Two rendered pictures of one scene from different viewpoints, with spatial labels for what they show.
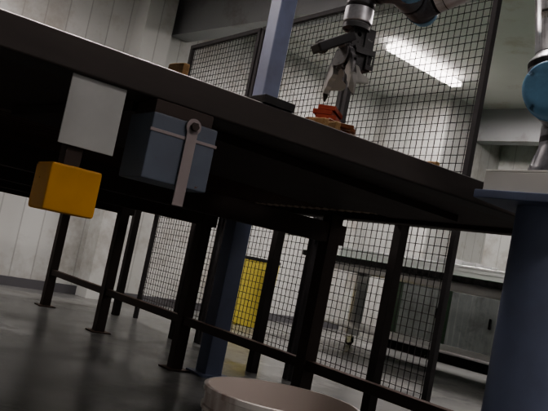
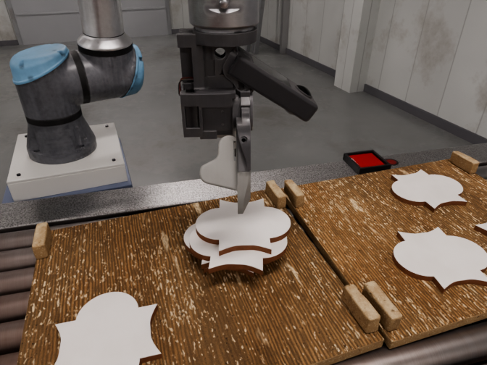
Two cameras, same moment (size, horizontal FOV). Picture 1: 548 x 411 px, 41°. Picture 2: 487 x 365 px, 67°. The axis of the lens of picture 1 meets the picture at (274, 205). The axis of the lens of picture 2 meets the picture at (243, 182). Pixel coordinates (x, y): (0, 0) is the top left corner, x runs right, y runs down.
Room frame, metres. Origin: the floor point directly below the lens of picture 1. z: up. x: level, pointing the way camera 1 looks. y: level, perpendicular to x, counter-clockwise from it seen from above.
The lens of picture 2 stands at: (2.27, 0.06, 1.33)
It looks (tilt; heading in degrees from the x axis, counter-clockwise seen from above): 32 degrees down; 201
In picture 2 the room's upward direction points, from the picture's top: straight up
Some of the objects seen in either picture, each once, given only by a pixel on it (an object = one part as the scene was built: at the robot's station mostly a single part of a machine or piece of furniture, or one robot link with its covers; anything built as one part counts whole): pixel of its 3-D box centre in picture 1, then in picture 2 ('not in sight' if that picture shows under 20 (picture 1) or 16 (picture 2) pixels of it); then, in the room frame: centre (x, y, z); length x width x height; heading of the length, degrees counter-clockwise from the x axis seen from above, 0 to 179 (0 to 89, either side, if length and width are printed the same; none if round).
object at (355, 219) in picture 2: not in sight; (429, 225); (1.69, 0.17, 0.93); 0.41 x 0.35 x 0.02; 129
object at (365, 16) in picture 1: (357, 18); (224, 7); (1.88, -0.12, 1.28); 0.08 x 0.08 x 0.05
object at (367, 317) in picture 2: not in sight; (360, 307); (1.93, 0.08, 0.95); 0.06 x 0.02 x 0.03; 40
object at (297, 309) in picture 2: not in sight; (185, 280); (1.95, -0.15, 0.93); 0.41 x 0.35 x 0.02; 130
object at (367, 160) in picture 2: not in sight; (366, 162); (1.49, 0.05, 0.92); 0.06 x 0.06 x 0.01; 35
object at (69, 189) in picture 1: (75, 145); not in sight; (1.26, 0.35, 0.74); 0.09 x 0.08 x 0.24; 125
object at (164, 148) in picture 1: (169, 156); not in sight; (1.37, 0.21, 0.77); 0.14 x 0.11 x 0.18; 125
